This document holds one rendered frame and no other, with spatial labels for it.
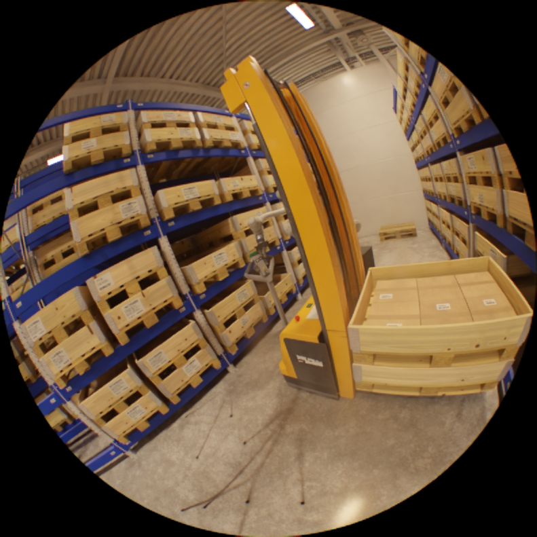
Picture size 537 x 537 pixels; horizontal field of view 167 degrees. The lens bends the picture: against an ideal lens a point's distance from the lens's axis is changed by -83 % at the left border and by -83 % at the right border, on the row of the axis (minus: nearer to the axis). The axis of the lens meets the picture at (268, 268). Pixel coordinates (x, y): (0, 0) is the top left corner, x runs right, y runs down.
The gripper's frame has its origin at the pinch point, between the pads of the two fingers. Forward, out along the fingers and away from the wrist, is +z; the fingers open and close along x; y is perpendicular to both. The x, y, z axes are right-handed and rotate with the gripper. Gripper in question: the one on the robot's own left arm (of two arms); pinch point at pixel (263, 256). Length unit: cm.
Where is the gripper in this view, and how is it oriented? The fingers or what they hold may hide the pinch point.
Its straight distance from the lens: 179.8
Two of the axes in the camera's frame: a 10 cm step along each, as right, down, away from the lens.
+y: -7.6, -0.5, -6.4
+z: 1.8, 9.4, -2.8
